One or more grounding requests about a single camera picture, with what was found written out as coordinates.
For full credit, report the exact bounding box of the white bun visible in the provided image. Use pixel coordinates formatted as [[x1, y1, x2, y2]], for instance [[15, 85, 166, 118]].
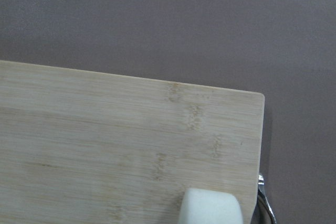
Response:
[[177, 188, 244, 224]]

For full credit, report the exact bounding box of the bamboo cutting board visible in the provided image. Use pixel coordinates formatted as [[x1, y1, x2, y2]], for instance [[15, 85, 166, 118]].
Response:
[[1, 61, 265, 223]]

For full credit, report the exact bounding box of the metal board handle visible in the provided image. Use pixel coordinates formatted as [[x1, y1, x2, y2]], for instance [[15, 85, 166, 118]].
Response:
[[257, 173, 277, 224]]

